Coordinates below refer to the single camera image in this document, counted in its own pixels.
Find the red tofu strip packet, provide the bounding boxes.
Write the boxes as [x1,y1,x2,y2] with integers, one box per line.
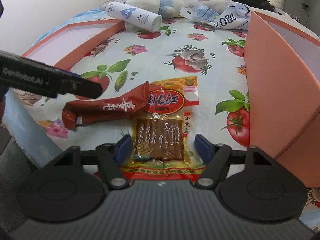
[121,76,205,181]

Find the dark red stick packet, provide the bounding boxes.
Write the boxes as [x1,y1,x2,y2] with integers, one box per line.
[62,82,149,129]

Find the pink box lid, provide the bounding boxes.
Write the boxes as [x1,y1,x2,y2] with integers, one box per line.
[22,19,125,70]

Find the blue bed sheet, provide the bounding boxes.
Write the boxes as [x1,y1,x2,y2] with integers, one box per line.
[3,89,62,167]

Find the floral tablecloth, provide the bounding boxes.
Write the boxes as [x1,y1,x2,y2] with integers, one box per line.
[10,15,253,181]

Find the pink open gift box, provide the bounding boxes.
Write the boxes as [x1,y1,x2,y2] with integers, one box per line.
[244,11,319,187]

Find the white spray bottle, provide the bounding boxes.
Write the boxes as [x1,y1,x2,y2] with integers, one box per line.
[105,2,163,33]

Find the crumpled white race bib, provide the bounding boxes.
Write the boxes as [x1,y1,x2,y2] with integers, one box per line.
[213,3,251,30]

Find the clear blue plastic bag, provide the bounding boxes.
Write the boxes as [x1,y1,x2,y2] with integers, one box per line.
[180,0,220,24]

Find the white blue plush toy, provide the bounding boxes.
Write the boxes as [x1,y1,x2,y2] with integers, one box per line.
[125,0,184,19]

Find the grey wardrobe cabinet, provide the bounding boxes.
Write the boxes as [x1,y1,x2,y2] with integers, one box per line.
[284,0,319,35]

